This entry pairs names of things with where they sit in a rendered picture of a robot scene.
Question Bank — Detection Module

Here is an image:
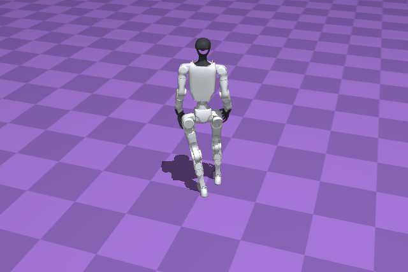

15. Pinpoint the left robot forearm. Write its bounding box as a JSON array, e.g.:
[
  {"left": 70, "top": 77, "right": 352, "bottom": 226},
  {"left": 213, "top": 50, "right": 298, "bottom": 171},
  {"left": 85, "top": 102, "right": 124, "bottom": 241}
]
[{"left": 174, "top": 88, "right": 184, "bottom": 113}]

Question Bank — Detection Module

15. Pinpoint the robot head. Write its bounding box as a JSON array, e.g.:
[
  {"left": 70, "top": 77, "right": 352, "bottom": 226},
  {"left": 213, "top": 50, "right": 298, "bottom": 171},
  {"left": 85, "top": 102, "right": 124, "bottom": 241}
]
[{"left": 194, "top": 38, "right": 211, "bottom": 66}]

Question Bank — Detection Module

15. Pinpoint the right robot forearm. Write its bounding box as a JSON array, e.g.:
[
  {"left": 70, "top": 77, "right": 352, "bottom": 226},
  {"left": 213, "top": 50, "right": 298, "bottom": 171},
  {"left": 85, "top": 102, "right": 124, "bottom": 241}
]
[{"left": 222, "top": 90, "right": 232, "bottom": 112}]

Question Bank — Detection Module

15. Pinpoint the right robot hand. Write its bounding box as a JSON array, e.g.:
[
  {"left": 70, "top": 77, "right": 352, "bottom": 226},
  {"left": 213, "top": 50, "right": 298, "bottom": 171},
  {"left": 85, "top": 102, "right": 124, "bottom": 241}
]
[{"left": 220, "top": 108, "right": 231, "bottom": 123}]

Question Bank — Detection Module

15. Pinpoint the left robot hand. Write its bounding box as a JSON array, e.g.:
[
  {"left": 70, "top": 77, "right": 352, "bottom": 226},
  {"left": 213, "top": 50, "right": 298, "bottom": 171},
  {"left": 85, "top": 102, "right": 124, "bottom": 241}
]
[{"left": 175, "top": 109, "right": 185, "bottom": 129}]

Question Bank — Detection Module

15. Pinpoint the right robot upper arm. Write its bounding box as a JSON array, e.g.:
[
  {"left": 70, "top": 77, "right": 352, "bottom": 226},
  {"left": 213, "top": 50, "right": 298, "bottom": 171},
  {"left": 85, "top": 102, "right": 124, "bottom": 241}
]
[{"left": 215, "top": 64, "right": 228, "bottom": 98}]

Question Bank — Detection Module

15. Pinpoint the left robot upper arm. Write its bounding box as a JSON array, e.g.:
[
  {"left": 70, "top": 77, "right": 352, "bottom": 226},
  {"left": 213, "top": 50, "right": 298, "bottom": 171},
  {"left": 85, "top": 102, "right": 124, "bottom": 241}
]
[{"left": 178, "top": 63, "right": 190, "bottom": 96}]

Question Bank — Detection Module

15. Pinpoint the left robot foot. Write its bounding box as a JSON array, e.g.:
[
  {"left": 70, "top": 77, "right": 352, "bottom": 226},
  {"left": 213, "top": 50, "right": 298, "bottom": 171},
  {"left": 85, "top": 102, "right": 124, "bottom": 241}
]
[{"left": 197, "top": 182, "right": 208, "bottom": 197}]

